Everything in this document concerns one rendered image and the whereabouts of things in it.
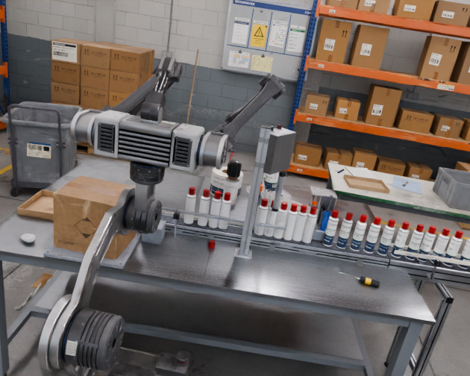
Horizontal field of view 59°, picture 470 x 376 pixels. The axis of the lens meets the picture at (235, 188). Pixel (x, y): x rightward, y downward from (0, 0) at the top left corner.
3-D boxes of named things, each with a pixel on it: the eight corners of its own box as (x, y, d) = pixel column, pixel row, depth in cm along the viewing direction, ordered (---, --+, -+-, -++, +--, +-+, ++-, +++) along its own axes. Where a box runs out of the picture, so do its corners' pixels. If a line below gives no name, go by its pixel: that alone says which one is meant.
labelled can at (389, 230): (385, 252, 229) (395, 218, 221) (387, 257, 224) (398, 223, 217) (375, 251, 229) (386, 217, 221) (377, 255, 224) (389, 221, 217)
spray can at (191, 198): (193, 221, 229) (198, 186, 222) (192, 225, 224) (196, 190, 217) (184, 219, 229) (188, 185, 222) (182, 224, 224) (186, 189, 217)
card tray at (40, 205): (92, 204, 241) (92, 198, 240) (74, 224, 217) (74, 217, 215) (42, 195, 241) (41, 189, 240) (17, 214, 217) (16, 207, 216)
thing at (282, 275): (366, 206, 308) (367, 204, 307) (434, 325, 186) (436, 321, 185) (86, 160, 309) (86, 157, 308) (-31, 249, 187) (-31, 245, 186)
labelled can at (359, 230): (357, 248, 229) (368, 214, 221) (359, 252, 224) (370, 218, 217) (348, 246, 229) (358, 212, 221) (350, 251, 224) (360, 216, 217)
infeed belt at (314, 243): (383, 257, 232) (386, 251, 230) (387, 265, 224) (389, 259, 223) (90, 209, 232) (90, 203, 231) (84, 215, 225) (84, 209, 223)
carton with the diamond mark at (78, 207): (136, 236, 211) (139, 186, 201) (116, 260, 189) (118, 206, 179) (79, 224, 214) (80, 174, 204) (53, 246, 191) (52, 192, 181)
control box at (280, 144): (289, 168, 208) (296, 132, 201) (270, 175, 195) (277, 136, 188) (272, 163, 213) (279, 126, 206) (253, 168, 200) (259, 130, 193)
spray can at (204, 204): (207, 223, 229) (212, 189, 222) (206, 227, 224) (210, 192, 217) (198, 221, 229) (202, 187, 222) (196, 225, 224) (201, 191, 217)
